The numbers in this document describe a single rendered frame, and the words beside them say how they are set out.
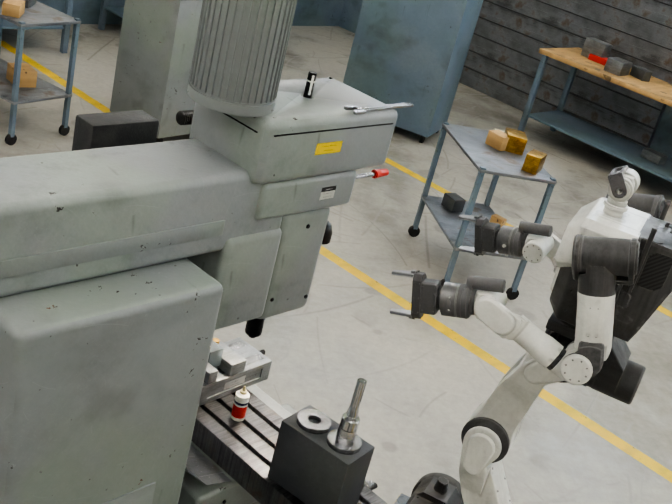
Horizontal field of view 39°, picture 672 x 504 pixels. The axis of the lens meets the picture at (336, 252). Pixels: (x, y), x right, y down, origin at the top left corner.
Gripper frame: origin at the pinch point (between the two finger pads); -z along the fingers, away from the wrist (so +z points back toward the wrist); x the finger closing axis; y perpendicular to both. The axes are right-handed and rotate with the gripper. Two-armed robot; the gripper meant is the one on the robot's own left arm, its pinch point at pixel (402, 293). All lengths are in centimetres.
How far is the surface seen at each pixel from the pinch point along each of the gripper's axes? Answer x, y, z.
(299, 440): -35.4, 22.9, -19.0
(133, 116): 43, 20, -67
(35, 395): -2, 90, -48
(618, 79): 17, -686, 11
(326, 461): -38.5, 25.1, -10.7
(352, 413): -25.8, 22.3, -5.3
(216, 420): -43, 5, -51
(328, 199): 24.9, 10.0, -17.8
